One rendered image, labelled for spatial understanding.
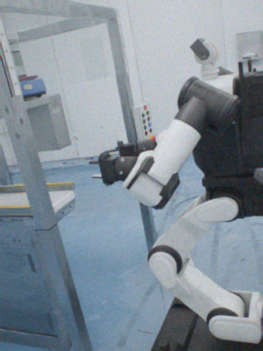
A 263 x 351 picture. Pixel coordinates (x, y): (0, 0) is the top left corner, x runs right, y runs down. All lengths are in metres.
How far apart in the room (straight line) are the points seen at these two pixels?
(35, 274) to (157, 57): 3.89
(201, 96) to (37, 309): 1.35
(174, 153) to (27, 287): 1.17
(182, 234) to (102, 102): 4.20
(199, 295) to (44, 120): 0.98
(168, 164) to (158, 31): 4.28
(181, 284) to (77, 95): 4.41
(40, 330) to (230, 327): 0.99
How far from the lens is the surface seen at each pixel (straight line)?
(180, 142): 0.94
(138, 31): 5.20
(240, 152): 1.15
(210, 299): 1.51
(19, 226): 1.61
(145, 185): 0.96
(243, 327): 1.50
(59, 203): 1.62
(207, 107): 0.97
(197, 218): 1.29
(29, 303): 1.94
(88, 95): 5.47
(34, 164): 1.37
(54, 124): 1.60
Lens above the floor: 1.30
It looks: 20 degrees down
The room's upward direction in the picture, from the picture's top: 10 degrees counter-clockwise
